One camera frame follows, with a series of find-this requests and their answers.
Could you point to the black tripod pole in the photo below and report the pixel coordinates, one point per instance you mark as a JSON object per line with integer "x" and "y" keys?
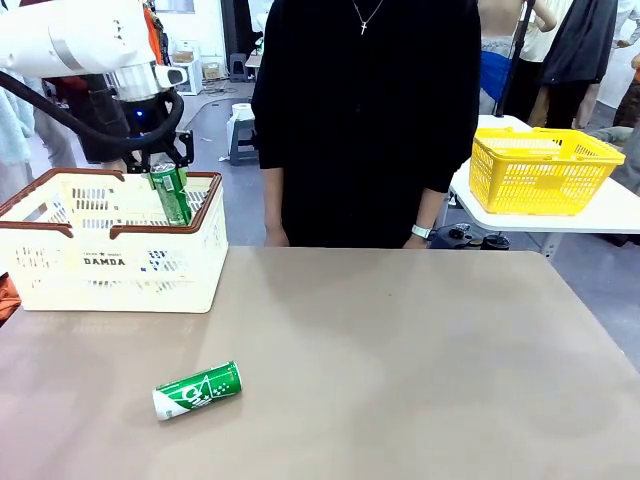
{"x": 511, "y": 65}

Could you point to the green white cider can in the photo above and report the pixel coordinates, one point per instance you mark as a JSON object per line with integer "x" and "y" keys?
{"x": 200, "y": 390}

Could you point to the pale blue fuzzy garment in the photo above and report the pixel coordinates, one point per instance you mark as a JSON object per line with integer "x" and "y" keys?
{"x": 12, "y": 130}

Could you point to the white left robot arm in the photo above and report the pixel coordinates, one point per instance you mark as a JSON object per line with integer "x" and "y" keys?
{"x": 75, "y": 40}

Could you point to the cream shirt mannequin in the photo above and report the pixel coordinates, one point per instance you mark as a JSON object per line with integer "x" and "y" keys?
{"x": 542, "y": 30}

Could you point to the person's left forearm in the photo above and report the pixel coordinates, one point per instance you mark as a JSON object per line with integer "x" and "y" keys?
{"x": 430, "y": 207}

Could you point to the person torso black sweater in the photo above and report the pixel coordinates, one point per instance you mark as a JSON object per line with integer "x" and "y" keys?
{"x": 370, "y": 125}

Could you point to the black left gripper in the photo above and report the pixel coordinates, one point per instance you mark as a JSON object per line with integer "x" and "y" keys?
{"x": 142, "y": 117}

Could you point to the silver wristwatch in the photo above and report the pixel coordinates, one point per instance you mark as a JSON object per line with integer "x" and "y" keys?
{"x": 422, "y": 231}

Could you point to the person's left hand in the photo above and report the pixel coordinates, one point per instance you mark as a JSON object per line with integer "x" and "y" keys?
{"x": 417, "y": 242}

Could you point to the orange hanging garment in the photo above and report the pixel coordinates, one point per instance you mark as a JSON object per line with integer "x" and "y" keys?
{"x": 161, "y": 45}

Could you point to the black wheeled base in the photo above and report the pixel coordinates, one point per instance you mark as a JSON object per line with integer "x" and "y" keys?
{"x": 470, "y": 237}

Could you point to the cream basket brown rim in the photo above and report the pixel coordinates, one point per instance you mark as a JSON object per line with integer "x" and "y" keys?
{"x": 100, "y": 290}

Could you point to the black step stool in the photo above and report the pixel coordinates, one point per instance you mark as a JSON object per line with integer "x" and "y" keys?
{"x": 246, "y": 147}

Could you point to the dark jacket mannequin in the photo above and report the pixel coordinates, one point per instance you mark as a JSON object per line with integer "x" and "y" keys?
{"x": 580, "y": 45}

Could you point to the orange cloth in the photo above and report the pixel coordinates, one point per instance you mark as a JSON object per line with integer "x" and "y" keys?
{"x": 9, "y": 297}

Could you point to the white paper roll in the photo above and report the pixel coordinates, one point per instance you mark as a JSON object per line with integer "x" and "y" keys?
{"x": 244, "y": 112}

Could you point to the brown garment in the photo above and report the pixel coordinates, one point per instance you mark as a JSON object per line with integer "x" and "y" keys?
{"x": 630, "y": 95}

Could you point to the mannequin with blue skirt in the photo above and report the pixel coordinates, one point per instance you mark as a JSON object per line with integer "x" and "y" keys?
{"x": 495, "y": 75}

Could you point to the cardboard box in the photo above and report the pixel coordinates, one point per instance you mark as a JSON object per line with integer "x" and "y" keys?
{"x": 212, "y": 70}

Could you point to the person's right hand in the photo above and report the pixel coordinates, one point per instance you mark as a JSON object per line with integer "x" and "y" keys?
{"x": 276, "y": 237}

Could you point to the mannequin with dark apron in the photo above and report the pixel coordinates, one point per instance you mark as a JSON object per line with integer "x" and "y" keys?
{"x": 102, "y": 152}

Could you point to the dark green drink can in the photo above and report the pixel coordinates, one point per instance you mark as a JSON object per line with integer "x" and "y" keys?
{"x": 172, "y": 200}

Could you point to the person's right forearm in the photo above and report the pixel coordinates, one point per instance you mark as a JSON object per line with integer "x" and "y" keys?
{"x": 274, "y": 197}

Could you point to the white side table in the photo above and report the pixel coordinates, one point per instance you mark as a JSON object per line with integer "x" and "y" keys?
{"x": 615, "y": 215}

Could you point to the yellow plastic basket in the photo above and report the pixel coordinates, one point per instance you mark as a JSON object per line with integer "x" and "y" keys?
{"x": 500, "y": 170}

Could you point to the small white cabinet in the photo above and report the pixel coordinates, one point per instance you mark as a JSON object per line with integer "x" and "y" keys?
{"x": 194, "y": 80}

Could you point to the small grey stool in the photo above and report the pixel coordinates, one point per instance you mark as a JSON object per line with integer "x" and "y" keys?
{"x": 239, "y": 67}

